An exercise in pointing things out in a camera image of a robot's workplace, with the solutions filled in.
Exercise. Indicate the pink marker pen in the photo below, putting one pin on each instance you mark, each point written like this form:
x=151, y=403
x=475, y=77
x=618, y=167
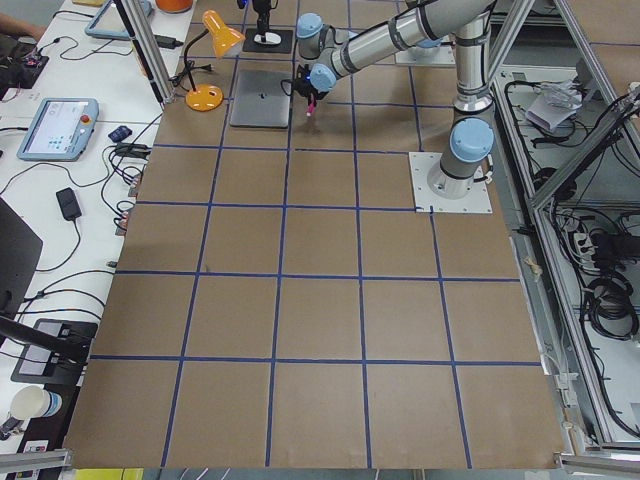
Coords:
x=312, y=104

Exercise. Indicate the white computer mouse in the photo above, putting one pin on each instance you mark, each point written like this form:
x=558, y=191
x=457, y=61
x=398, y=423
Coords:
x=269, y=39

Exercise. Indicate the black mousepad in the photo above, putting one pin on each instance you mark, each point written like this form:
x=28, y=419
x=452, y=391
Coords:
x=284, y=48

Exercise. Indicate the silver closed laptop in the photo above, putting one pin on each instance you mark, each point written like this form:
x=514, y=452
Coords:
x=260, y=100

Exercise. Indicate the orange round object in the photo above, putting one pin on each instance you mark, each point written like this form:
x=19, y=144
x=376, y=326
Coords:
x=174, y=6

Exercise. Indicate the teach pendant tablet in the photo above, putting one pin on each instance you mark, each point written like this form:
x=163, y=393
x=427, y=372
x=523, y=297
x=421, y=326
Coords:
x=60, y=130
x=107, y=24

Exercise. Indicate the dark blue checkered pouch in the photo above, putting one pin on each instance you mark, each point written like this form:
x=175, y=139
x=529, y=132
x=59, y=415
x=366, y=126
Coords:
x=119, y=134

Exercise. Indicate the black smartphone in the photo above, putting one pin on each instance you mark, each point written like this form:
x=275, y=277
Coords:
x=68, y=204

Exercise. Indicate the white paper cup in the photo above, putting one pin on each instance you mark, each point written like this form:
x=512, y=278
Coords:
x=35, y=402

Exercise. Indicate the aluminium frame post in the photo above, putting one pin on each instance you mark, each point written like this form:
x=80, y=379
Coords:
x=145, y=45

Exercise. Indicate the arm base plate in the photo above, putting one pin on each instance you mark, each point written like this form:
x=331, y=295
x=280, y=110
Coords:
x=432, y=54
x=435, y=192

